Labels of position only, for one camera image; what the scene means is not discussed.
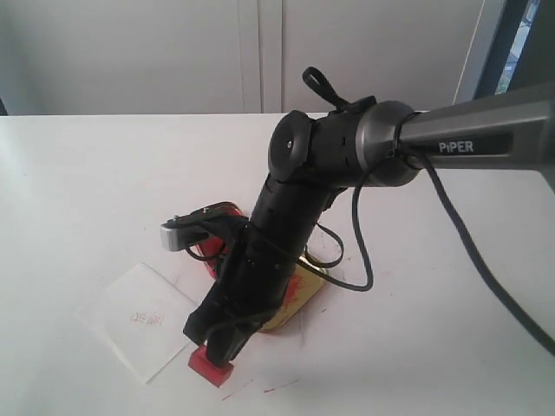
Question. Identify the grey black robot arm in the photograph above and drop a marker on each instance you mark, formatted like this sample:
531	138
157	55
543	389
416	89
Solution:
312	161

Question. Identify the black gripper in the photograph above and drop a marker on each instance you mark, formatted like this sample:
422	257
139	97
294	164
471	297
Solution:
255	274

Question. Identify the red stamp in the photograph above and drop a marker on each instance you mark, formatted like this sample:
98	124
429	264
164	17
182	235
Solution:
199	363

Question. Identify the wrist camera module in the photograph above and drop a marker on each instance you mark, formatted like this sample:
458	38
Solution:
186	231

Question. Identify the red ink pad tin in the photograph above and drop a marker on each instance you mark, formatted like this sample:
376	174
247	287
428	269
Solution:
213	249

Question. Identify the white paper sheet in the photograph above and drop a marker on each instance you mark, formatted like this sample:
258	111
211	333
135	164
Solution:
140	317

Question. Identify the gold tin lid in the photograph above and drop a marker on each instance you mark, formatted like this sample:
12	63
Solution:
304	285

